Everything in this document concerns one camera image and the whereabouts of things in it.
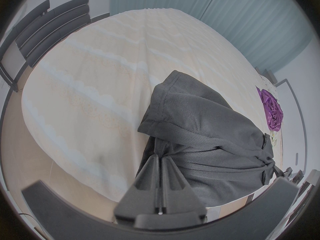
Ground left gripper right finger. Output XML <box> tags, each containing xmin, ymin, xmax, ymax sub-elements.
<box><xmin>160</xmin><ymin>156</ymin><xmax>208</xmax><ymax>217</ymax></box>

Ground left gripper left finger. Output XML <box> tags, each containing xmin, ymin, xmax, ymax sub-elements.
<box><xmin>114</xmin><ymin>154</ymin><xmax>161</xmax><ymax>223</ymax></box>

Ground black T-shirt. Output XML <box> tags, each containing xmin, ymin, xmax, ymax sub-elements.
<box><xmin>137</xmin><ymin>70</ymin><xmax>275</xmax><ymax>207</ymax></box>

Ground bed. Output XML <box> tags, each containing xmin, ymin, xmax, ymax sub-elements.
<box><xmin>21</xmin><ymin>8</ymin><xmax>309</xmax><ymax>207</ymax></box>

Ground white printed garment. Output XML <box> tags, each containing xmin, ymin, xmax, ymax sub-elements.
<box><xmin>270</xmin><ymin>130</ymin><xmax>279</xmax><ymax>149</ymax></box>

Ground purple garment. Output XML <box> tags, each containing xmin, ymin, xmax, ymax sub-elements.
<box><xmin>256</xmin><ymin>88</ymin><xmax>284</xmax><ymax>132</ymax></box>

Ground white printed pillow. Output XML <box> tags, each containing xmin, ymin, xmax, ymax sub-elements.
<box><xmin>260</xmin><ymin>74</ymin><xmax>278</xmax><ymax>94</ymax></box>

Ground grey bedside table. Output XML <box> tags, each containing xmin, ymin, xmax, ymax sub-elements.
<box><xmin>255</xmin><ymin>68</ymin><xmax>277</xmax><ymax>83</ymax></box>

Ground black chest of drawers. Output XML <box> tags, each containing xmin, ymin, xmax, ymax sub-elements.
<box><xmin>0</xmin><ymin>0</ymin><xmax>92</xmax><ymax>92</ymax></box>

